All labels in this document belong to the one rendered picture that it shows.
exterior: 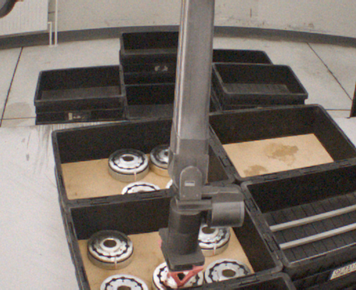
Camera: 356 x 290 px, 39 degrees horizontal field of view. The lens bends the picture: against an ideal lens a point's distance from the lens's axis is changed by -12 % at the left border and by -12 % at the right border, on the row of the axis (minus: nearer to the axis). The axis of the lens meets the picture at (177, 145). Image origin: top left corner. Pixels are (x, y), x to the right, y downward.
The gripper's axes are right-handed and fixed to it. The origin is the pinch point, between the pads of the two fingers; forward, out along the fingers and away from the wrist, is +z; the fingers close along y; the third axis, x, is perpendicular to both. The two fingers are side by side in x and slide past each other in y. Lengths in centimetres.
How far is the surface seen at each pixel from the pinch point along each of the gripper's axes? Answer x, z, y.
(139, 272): 6.1, 6.3, 7.1
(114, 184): 5.9, 6.9, 38.6
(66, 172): 17.9, 7.2, 45.2
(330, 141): -57, 2, 41
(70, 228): 19.9, -3.1, 13.2
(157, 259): 1.5, 6.3, 10.4
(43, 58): 21, 95, 295
